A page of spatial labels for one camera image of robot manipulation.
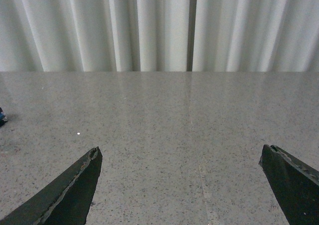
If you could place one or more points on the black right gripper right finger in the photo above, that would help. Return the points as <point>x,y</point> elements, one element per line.
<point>294,184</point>

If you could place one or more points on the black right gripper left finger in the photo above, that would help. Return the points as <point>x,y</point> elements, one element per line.
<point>64,201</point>

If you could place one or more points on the yellow push button switch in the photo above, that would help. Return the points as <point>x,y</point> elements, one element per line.
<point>3,119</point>

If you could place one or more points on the white pleated curtain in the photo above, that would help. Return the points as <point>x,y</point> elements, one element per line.
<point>159,35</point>

